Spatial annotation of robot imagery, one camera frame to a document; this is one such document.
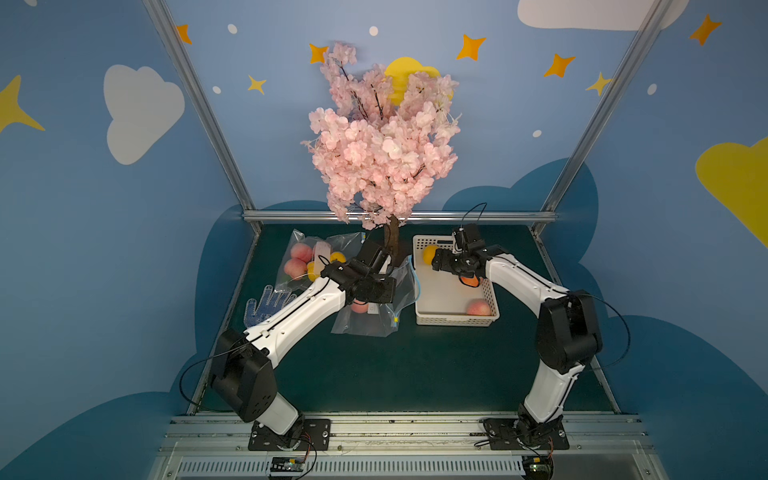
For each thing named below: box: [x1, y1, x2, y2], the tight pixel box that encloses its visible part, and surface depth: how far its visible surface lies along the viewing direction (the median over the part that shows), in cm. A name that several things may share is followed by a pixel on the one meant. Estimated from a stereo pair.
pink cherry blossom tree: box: [302, 44, 460, 260], surface depth 70 cm
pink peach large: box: [290, 243, 313, 263], surface depth 108 cm
